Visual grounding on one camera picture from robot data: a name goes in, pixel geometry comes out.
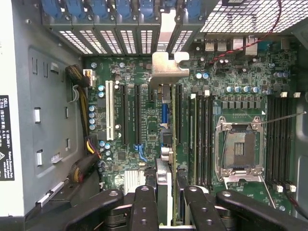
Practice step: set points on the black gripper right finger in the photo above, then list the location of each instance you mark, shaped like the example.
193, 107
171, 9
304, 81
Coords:
231, 207

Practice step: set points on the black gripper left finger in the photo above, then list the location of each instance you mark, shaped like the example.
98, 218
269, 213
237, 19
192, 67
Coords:
96, 209

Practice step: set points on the silver socket cover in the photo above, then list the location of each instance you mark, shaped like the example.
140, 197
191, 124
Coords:
240, 179

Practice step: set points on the silver chipset heatsink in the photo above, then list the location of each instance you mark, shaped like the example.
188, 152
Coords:
134, 180

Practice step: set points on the CPU socket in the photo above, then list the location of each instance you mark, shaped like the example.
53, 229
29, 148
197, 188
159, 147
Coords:
240, 149

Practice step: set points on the open black PC case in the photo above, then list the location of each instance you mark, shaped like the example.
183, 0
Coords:
300, 149

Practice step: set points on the white expansion slot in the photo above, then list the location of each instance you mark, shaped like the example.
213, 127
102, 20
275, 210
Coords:
109, 110

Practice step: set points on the thin metal locking lever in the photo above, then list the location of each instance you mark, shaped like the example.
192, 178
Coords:
284, 118

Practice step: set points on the green motherboard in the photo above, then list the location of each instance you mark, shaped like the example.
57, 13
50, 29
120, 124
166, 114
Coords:
154, 118

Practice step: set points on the blue expansion slot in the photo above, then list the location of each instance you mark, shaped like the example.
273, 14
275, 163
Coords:
166, 115

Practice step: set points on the black short expansion slot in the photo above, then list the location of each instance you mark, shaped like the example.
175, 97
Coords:
151, 93

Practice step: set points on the blue card retainer clip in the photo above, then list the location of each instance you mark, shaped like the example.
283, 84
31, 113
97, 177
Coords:
124, 9
51, 9
74, 9
146, 9
171, 3
99, 9
193, 9

